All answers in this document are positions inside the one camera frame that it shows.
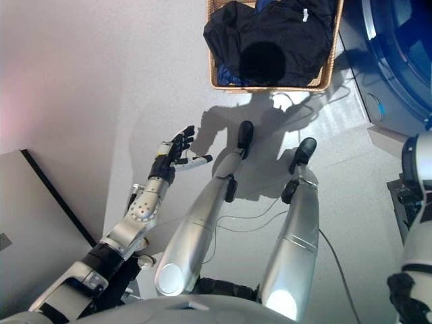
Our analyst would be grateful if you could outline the silver left robot leg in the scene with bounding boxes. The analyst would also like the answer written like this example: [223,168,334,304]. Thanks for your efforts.
[153,120,255,298]

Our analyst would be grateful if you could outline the navy garment with white stripe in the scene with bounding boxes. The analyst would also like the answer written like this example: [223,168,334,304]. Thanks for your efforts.
[217,0,336,88]

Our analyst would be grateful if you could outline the black garment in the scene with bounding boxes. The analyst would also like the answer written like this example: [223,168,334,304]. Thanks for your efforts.
[202,1,288,88]

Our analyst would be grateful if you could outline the silver right robot leg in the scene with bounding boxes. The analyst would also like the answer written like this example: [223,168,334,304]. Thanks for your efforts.
[257,136,321,322]

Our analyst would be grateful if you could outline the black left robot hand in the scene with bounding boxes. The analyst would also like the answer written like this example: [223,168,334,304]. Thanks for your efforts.
[147,125,213,180]

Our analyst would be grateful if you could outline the thin grey floor cable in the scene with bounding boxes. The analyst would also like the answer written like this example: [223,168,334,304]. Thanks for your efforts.
[211,198,362,324]

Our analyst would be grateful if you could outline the silver robot leg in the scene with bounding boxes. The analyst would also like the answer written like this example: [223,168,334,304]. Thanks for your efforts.
[153,120,255,298]
[257,136,321,322]

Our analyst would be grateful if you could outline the white appliance plinth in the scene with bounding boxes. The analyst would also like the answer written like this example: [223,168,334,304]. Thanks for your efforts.
[367,122,420,159]

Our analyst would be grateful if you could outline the dark grey washing machine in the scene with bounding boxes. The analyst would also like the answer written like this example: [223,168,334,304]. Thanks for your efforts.
[338,0,432,126]

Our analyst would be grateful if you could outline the grey robot torso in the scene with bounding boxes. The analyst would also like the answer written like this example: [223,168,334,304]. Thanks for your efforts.
[0,291,305,324]

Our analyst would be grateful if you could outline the woven wicker laundry basket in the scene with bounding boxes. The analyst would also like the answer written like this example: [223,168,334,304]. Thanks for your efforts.
[206,0,346,94]

